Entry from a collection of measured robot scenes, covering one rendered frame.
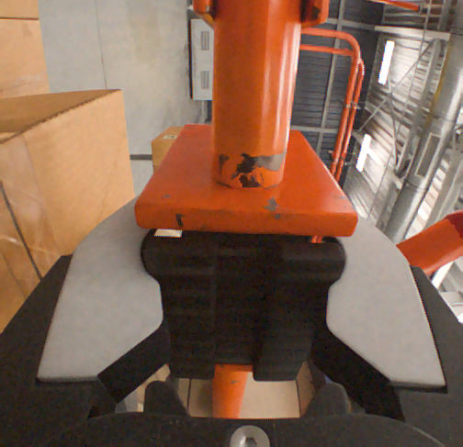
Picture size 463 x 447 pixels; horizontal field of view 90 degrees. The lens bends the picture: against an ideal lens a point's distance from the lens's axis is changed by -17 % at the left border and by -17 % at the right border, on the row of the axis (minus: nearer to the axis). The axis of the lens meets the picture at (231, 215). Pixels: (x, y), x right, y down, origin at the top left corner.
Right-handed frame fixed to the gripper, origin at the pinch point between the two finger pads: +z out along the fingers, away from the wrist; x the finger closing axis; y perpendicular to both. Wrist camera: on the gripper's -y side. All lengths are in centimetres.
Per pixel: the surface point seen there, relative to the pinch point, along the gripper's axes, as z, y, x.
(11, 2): 69, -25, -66
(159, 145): 171, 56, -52
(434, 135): 435, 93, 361
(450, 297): 106, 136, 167
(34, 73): 75, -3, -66
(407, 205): 453, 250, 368
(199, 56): 726, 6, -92
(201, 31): 721, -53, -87
